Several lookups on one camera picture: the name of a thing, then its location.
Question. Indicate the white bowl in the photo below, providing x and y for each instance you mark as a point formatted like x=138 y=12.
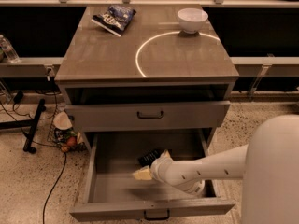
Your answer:
x=191 y=20

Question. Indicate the black middle drawer handle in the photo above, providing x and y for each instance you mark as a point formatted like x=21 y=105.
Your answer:
x=156 y=215

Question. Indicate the open middle drawer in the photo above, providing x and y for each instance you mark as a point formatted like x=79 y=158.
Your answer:
x=112 y=193

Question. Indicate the black stand leg left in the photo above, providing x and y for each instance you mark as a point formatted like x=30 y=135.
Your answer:
x=27 y=126

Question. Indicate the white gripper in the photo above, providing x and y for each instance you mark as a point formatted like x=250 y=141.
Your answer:
x=159 y=168

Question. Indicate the black top drawer handle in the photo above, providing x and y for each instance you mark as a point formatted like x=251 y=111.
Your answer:
x=141 y=115

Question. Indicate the blue chip bag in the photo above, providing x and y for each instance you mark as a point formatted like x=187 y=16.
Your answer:
x=115 y=19

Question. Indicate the grey drawer cabinet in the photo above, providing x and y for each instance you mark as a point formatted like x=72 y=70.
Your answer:
x=154 y=61

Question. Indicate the clear water bottle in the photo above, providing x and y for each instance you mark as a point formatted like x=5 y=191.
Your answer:
x=8 y=49

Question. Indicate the grey top drawer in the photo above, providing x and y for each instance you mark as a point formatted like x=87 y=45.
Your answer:
x=108 y=118

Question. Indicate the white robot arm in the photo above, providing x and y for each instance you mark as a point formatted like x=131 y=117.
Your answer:
x=268 y=165

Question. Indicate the dark rxbar blueberry bar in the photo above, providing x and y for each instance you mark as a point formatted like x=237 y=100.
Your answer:
x=149 y=158

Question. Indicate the black drawer handle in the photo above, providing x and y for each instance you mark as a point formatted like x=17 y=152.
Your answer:
x=141 y=115
x=156 y=215

